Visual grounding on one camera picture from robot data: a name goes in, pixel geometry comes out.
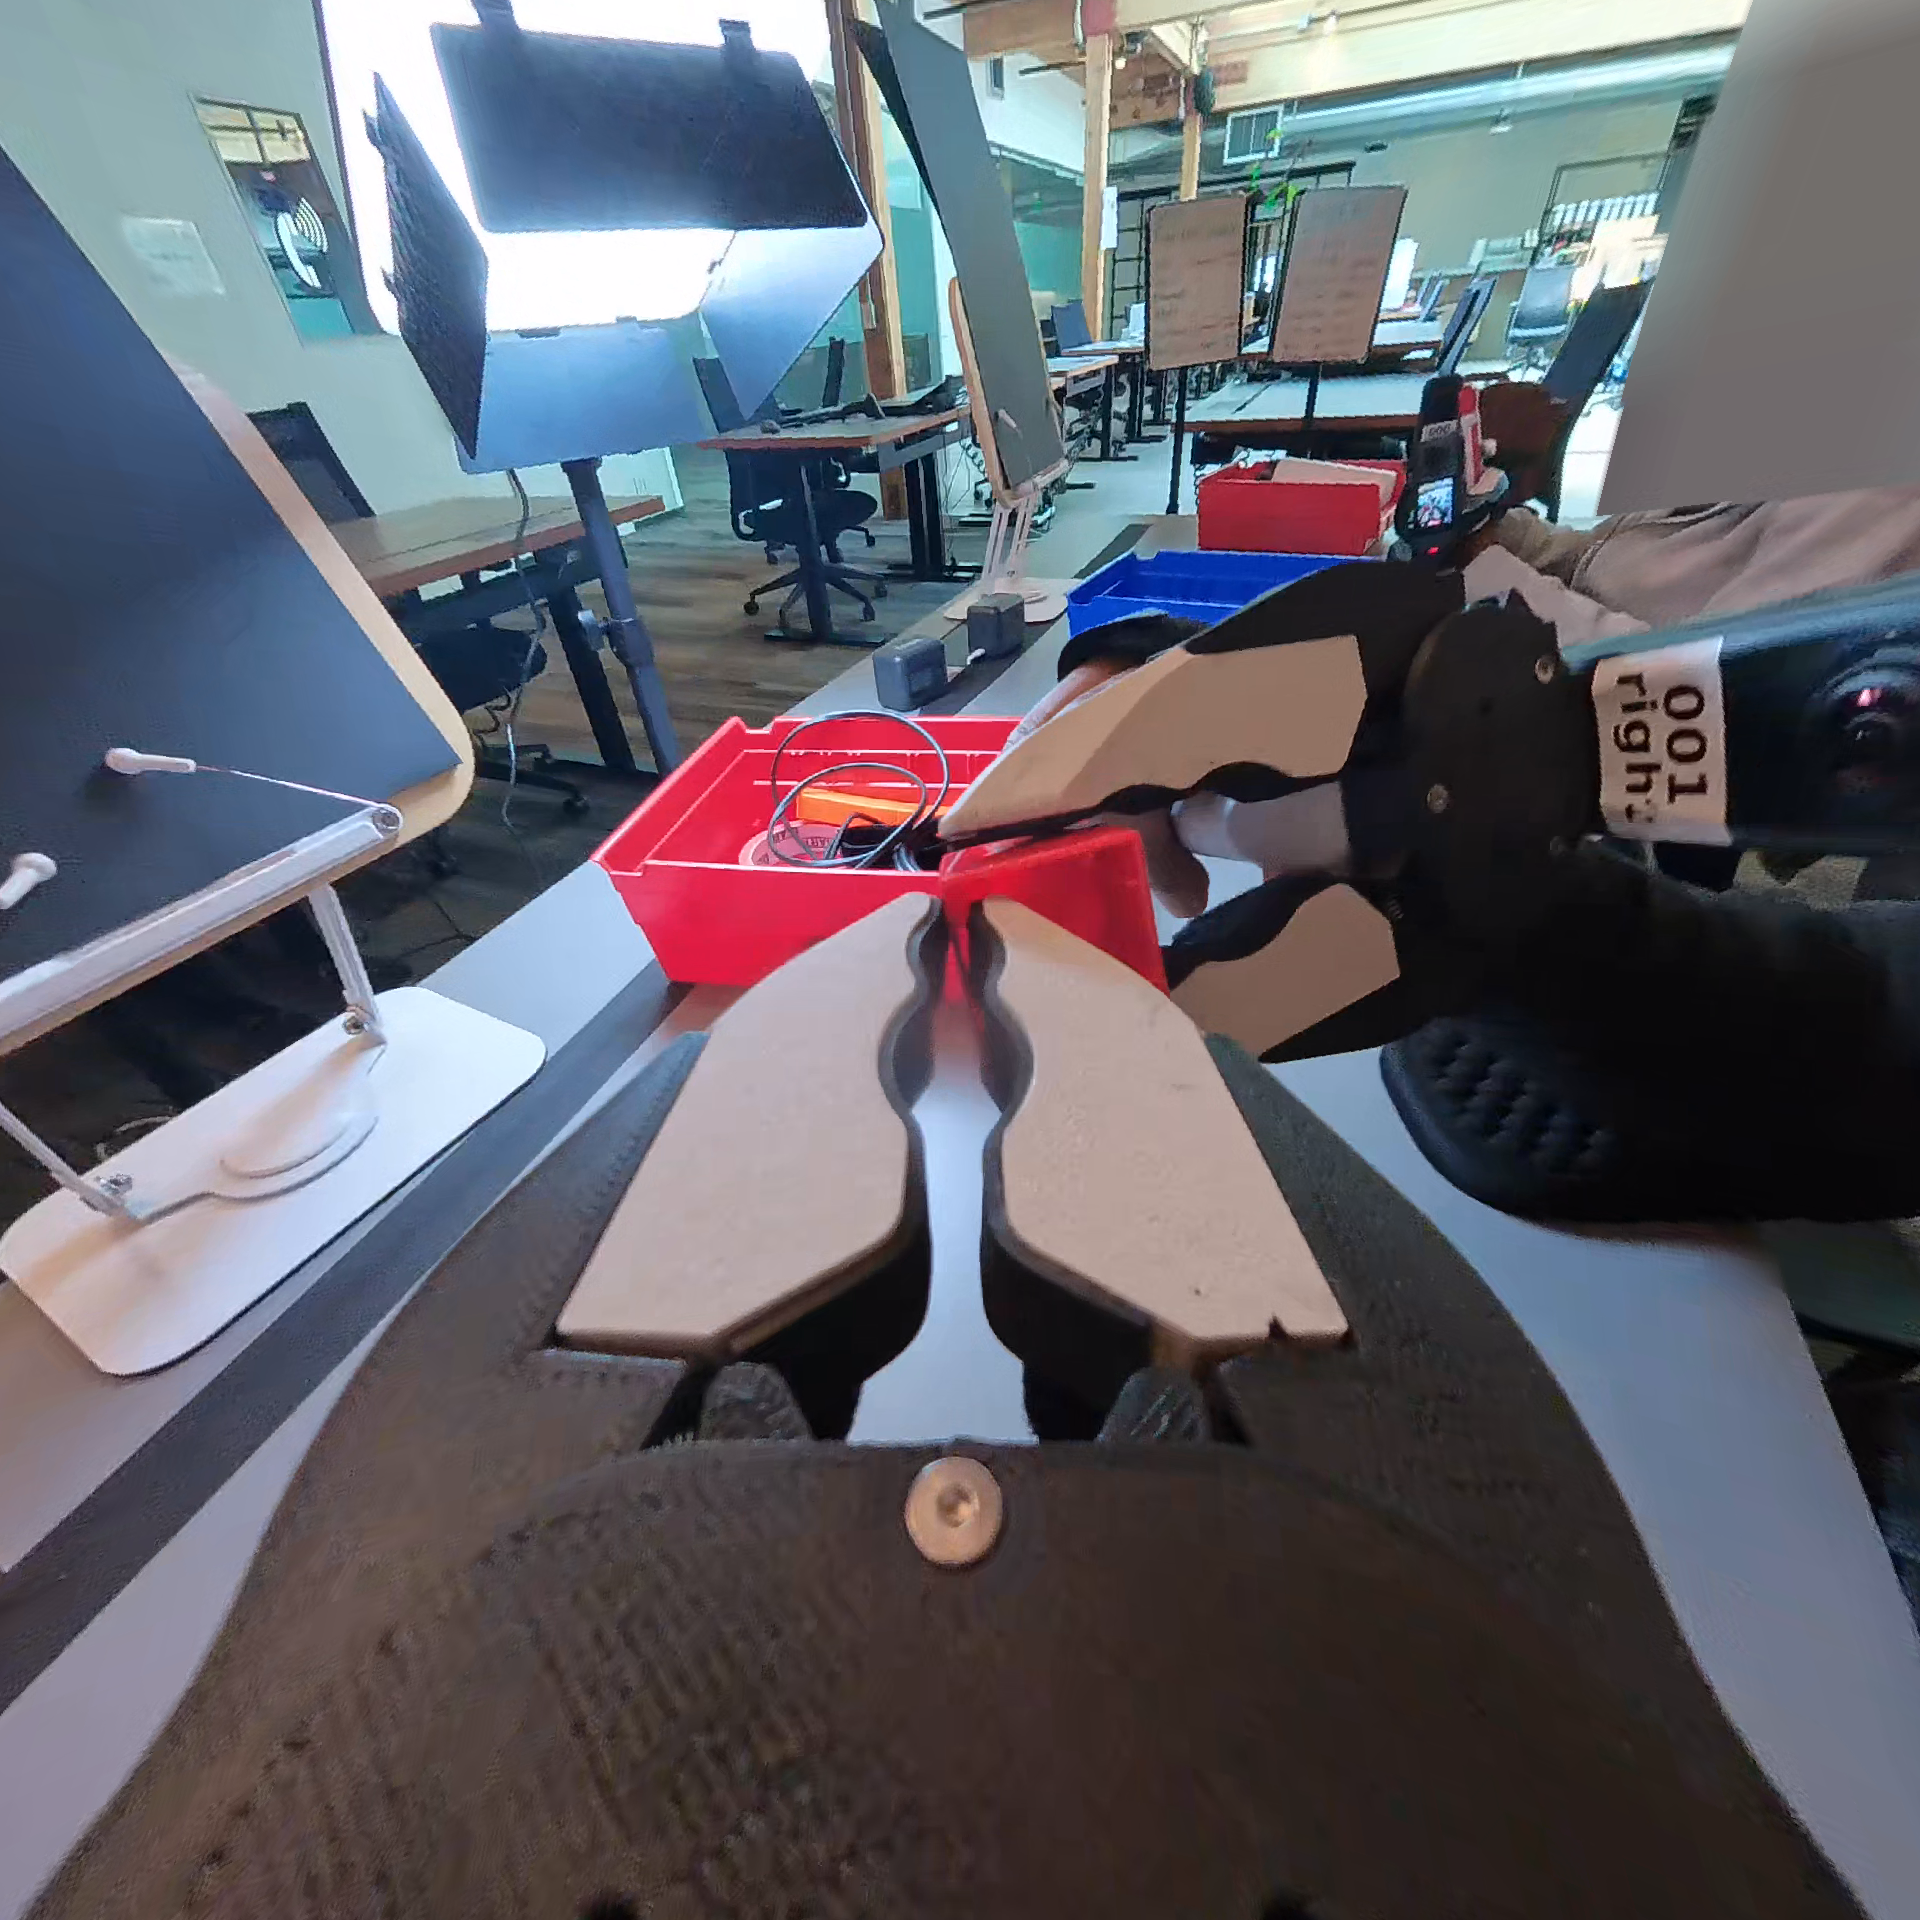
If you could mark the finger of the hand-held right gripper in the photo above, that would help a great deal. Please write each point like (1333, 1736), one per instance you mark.
(1184, 727)
(1299, 967)

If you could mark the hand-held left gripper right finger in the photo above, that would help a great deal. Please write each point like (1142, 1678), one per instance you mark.
(1155, 1171)

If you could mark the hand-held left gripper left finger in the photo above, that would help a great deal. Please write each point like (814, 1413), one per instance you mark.
(751, 1156)

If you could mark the red box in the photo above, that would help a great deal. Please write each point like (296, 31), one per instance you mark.
(1080, 916)

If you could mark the red storage bin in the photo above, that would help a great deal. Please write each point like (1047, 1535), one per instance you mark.
(1275, 517)
(705, 902)

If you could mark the person's right forearm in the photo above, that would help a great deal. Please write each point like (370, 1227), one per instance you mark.
(1725, 1037)

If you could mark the person's right hand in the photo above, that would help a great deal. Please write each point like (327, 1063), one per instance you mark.
(1096, 687)

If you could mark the blue storage bin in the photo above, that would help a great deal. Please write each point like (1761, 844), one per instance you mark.
(1142, 592)

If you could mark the dark grey cube charger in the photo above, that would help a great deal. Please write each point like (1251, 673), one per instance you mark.
(998, 627)
(912, 673)

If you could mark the tape roll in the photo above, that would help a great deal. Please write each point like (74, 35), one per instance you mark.
(768, 854)

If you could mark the orange box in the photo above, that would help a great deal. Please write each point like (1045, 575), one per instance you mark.
(855, 808)

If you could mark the brown whiteboard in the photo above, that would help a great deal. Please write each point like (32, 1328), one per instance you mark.
(1195, 284)
(1336, 278)

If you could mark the white board stand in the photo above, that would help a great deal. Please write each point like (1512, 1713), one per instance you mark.
(299, 1142)

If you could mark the wooden office desk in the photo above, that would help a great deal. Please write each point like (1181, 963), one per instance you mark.
(451, 533)
(839, 433)

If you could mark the grey board on stand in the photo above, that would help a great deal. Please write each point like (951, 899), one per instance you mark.
(975, 271)

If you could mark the black light stand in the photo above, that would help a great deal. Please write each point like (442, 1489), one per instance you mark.
(615, 599)

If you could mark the studio light panel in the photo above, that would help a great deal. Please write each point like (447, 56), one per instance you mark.
(600, 271)

